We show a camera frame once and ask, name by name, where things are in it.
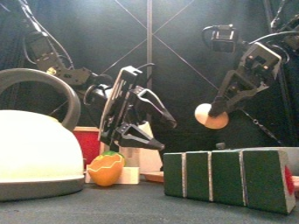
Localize tan toy egg shell half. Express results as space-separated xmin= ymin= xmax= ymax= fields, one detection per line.
xmin=193 ymin=102 xmax=230 ymax=130

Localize orange toy pepper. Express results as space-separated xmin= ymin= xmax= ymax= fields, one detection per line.
xmin=87 ymin=153 xmax=127 ymax=187

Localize red toy box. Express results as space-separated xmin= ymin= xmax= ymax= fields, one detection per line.
xmin=72 ymin=126 xmax=103 ymax=170

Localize tan wooden board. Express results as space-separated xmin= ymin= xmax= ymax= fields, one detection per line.
xmin=140 ymin=171 xmax=165 ymax=184

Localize thin green watermelon toy slice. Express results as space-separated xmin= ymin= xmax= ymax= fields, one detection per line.
xmin=163 ymin=151 xmax=187 ymax=199
xmin=184 ymin=150 xmax=212 ymax=202

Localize medium green watermelon toy slice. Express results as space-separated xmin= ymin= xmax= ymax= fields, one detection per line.
xmin=210 ymin=149 xmax=246 ymax=207

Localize green wooden blocks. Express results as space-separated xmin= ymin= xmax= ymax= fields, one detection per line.
xmin=242 ymin=148 xmax=298 ymax=216

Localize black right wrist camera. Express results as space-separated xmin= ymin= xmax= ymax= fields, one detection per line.
xmin=200 ymin=24 xmax=239 ymax=54

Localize grey metal frame pole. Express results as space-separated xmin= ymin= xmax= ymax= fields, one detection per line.
xmin=145 ymin=0 xmax=155 ymax=90

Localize white kettle with grey handle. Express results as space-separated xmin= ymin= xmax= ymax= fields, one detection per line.
xmin=0 ymin=67 xmax=87 ymax=202

